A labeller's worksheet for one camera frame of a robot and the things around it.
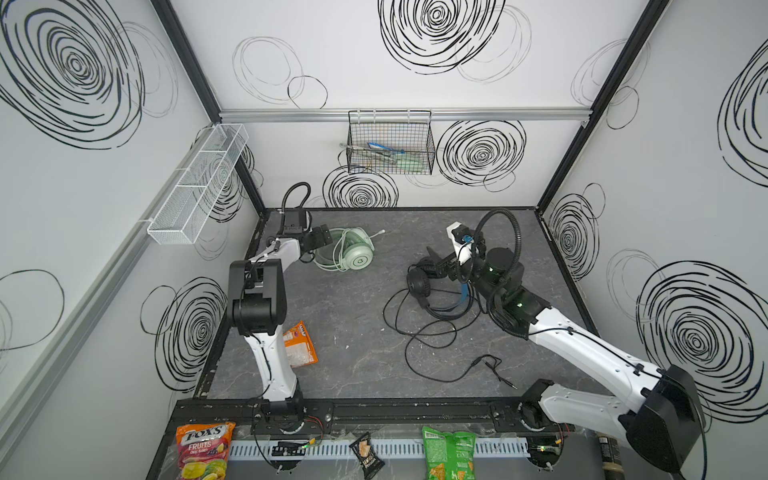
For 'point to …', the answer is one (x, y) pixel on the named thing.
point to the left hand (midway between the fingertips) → (320, 234)
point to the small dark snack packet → (362, 448)
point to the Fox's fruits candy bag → (203, 450)
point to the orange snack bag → (299, 348)
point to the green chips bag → (449, 455)
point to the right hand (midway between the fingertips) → (442, 237)
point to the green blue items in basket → (395, 158)
